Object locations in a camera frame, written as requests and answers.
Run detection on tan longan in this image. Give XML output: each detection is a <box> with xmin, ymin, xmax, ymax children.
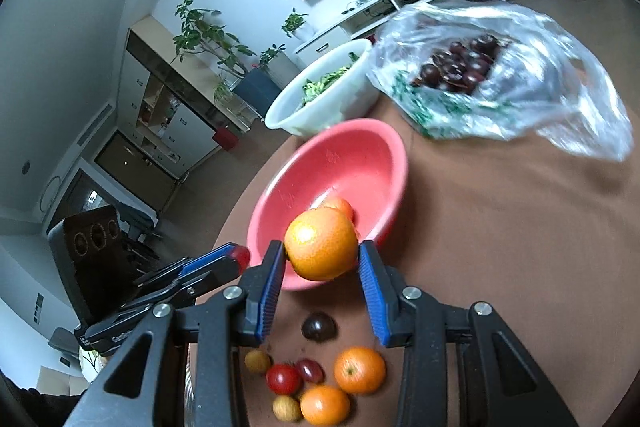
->
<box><xmin>272</xmin><ymin>395</ymin><xmax>304</xmax><ymax>423</ymax></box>
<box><xmin>244</xmin><ymin>349</ymin><xmax>273</xmax><ymax>375</ymax></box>

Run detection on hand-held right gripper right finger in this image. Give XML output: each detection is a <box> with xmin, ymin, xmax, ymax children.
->
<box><xmin>358</xmin><ymin>240</ymin><xmax>581</xmax><ymax>427</ymax></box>

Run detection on wooden wall cabinet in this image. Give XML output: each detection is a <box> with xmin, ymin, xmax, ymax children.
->
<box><xmin>117</xmin><ymin>16</ymin><xmax>224</xmax><ymax>168</ymax></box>

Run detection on red bin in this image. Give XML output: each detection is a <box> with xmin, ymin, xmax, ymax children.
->
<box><xmin>212</xmin><ymin>128</ymin><xmax>239</xmax><ymax>152</ymax></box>

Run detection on plant in white ribbed pot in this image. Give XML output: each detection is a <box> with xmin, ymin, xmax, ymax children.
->
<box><xmin>256</xmin><ymin>44</ymin><xmax>302</xmax><ymax>88</ymax></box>

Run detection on ceiling air vent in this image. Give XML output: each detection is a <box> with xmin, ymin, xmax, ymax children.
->
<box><xmin>76</xmin><ymin>104</ymin><xmax>114</xmax><ymax>148</ymax></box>

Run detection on green vegetables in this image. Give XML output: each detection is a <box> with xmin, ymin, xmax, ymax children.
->
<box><xmin>299</xmin><ymin>52</ymin><xmax>359</xmax><ymax>108</ymax></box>

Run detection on small plant in white pot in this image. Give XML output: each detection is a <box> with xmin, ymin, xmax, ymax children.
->
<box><xmin>281</xmin><ymin>8</ymin><xmax>314</xmax><ymax>42</ymax></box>

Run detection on red plastic colander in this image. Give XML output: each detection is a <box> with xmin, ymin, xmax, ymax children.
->
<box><xmin>247</xmin><ymin>118</ymin><xmax>408</xmax><ymax>292</ymax></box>

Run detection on white wire rack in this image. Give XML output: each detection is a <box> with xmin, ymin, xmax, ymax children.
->
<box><xmin>214</xmin><ymin>77</ymin><xmax>267</xmax><ymax>134</ymax></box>

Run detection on dark red grape tomato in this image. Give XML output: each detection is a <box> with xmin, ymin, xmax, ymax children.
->
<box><xmin>296</xmin><ymin>358</ymin><xmax>325</xmax><ymax>384</ymax></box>

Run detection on large orange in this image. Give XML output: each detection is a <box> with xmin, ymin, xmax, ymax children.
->
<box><xmin>284</xmin><ymin>208</ymin><xmax>361</xmax><ymax>282</ymax></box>

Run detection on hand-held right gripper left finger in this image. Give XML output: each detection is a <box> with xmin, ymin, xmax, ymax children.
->
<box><xmin>65</xmin><ymin>239</ymin><xmax>287</xmax><ymax>427</ymax></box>

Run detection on clear plastic bag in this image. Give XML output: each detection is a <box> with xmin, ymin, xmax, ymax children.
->
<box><xmin>367</xmin><ymin>1</ymin><xmax>635</xmax><ymax>164</ymax></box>

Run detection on dark red cherry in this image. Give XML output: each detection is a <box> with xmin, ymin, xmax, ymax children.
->
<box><xmin>301</xmin><ymin>312</ymin><xmax>337</xmax><ymax>342</ymax></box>

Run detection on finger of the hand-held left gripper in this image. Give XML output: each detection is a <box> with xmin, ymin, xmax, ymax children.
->
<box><xmin>134</xmin><ymin>243</ymin><xmax>240</xmax><ymax>289</ymax></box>
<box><xmin>122</xmin><ymin>257</ymin><xmax>243</xmax><ymax>313</ymax></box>

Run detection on pile of bagged cherries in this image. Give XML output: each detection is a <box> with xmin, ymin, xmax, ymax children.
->
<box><xmin>411</xmin><ymin>34</ymin><xmax>502</xmax><ymax>96</ymax></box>

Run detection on white plastic bowl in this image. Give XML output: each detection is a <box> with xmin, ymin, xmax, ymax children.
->
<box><xmin>265</xmin><ymin>39</ymin><xmax>374</xmax><ymax>137</ymax></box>

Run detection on bushy tree plant blue pot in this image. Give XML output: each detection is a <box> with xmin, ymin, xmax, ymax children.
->
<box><xmin>172</xmin><ymin>0</ymin><xmax>282</xmax><ymax>121</ymax></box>

